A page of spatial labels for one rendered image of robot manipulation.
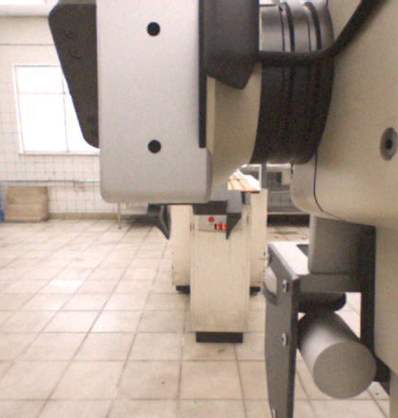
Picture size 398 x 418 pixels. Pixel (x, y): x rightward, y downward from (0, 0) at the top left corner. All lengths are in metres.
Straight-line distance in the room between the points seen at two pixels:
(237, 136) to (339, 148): 0.05
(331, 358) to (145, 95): 0.21
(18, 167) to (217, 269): 4.79
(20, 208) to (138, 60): 5.99
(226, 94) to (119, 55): 0.05
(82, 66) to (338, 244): 0.22
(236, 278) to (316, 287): 1.74
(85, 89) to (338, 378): 0.25
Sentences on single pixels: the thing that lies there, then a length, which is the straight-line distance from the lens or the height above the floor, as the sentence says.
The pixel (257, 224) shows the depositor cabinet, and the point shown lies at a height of 0.58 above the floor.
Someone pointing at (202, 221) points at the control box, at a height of 0.75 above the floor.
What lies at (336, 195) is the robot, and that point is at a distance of 0.17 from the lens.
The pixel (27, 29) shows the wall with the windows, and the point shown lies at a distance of 6.42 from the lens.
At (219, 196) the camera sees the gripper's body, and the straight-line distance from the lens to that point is 0.51.
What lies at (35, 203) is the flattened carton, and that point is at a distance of 6.05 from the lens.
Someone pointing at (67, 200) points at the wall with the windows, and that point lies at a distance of 6.10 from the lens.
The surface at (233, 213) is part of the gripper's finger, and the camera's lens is 0.51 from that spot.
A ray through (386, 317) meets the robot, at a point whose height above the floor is 1.03.
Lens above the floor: 1.14
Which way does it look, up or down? 11 degrees down
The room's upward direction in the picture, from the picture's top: straight up
